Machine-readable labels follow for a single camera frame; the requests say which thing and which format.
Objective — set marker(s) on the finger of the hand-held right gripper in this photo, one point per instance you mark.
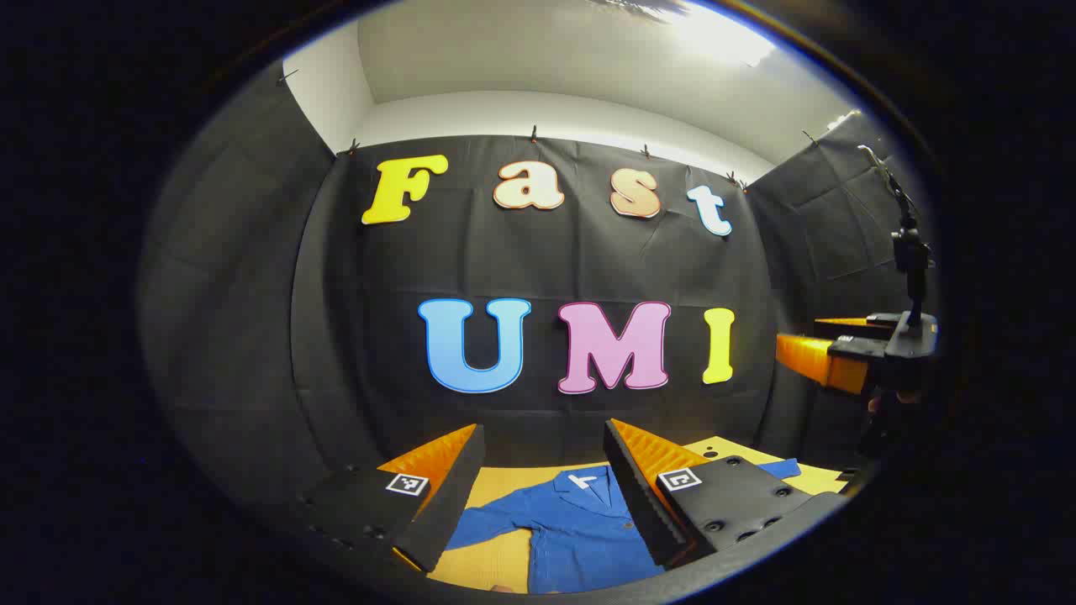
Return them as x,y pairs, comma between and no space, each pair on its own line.
857,326
820,361

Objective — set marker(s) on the black backdrop cloth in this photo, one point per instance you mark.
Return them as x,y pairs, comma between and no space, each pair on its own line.
546,260

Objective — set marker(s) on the blue jacket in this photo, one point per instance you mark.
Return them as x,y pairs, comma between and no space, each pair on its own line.
572,529

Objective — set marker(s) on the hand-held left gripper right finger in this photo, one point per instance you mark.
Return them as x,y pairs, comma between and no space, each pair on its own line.
635,496

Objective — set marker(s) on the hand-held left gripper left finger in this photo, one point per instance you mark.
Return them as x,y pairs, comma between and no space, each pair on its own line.
454,491

